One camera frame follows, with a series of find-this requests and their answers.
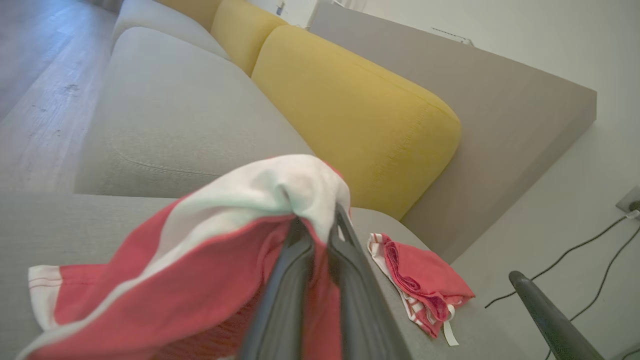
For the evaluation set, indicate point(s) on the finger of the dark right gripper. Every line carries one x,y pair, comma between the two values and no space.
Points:
555,325

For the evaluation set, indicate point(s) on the large grey fabric sofa seat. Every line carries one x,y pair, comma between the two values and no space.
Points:
75,230

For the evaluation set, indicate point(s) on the grey-brown panel behind sofa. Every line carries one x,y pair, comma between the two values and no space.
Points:
500,125

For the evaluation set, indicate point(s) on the grey stitched sofa seat cushion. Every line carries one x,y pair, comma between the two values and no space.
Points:
175,115

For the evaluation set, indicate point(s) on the large yellow sofa back cushion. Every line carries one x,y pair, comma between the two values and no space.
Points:
350,110

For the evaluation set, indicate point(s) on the red shorts with white stripe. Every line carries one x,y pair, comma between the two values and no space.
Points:
190,270

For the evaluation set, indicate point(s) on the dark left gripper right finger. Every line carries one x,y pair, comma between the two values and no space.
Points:
365,315

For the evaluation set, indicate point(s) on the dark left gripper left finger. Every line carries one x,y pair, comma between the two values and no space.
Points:
285,300

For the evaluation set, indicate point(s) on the grey wall power outlet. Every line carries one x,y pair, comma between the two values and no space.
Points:
629,200

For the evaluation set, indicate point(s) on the red jersey with black number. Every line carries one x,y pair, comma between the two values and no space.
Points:
425,280

